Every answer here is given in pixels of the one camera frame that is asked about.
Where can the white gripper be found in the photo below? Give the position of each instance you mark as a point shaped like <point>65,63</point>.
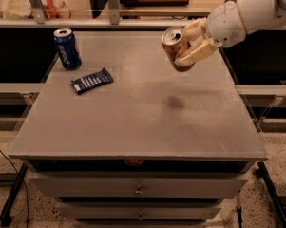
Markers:
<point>224,25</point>

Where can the orange LaCroix can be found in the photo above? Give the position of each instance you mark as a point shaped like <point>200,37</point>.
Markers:
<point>175,44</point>

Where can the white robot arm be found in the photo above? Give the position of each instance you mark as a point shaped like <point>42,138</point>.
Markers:
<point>257,15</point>

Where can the blue Pepsi can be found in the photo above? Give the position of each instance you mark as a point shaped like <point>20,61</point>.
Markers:
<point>65,43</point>

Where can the dark blue snack wrapper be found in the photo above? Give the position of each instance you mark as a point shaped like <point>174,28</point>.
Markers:
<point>91,81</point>

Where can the grey drawer cabinet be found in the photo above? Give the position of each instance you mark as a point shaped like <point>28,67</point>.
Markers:
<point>185,138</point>

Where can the orange and white bag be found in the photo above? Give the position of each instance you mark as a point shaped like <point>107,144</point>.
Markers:
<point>52,8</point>

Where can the upper drawer metal knob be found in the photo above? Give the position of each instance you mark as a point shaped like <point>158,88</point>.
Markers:
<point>138,191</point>

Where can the drawer metal knob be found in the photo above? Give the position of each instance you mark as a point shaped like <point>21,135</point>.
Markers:
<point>138,191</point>
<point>140,217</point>

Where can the lower drawer metal knob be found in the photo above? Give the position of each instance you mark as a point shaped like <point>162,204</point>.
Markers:
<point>140,217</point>

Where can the metal shelf rail frame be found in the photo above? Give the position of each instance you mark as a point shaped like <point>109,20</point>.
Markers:
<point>112,17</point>

